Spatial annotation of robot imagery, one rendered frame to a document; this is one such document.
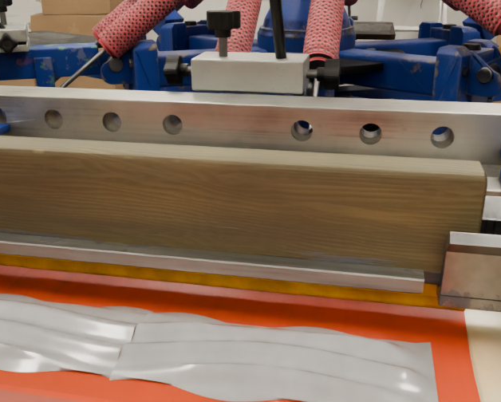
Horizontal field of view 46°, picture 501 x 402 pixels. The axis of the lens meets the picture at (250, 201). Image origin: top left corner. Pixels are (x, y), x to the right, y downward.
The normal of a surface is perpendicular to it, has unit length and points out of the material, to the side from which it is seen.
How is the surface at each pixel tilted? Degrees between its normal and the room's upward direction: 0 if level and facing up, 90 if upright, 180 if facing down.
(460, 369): 0
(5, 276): 0
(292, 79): 90
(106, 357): 35
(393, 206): 90
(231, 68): 90
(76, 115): 90
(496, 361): 0
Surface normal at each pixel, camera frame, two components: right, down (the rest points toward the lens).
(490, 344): 0.00, -0.93
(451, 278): -0.20, 0.37
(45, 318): -0.19, -0.63
